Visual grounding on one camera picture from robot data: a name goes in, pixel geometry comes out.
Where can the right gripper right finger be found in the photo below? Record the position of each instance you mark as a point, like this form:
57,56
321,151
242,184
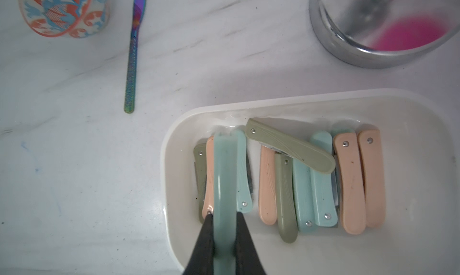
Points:
247,259

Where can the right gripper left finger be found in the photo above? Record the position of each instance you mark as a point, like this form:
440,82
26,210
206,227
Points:
202,258

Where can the pink folding fruit knife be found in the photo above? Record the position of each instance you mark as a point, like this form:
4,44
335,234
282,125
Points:
208,206

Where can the mint folding fruit knife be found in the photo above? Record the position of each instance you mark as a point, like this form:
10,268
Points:
225,204

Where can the olive folding fruit knife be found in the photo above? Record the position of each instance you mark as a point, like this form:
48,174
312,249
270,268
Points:
307,153

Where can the olive knife in box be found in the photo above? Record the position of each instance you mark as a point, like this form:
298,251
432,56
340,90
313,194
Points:
286,215

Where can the mint knife in box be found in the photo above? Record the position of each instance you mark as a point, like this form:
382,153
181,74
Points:
324,208

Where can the pink knife far right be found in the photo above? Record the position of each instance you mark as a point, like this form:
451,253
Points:
370,148

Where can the white plastic storage box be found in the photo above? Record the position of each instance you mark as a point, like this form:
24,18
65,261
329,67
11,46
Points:
421,156

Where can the iridescent butter knife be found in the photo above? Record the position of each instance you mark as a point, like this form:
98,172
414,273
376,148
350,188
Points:
137,16

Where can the chrome glass holder stand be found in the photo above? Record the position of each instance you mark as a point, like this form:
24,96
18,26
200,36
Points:
379,34

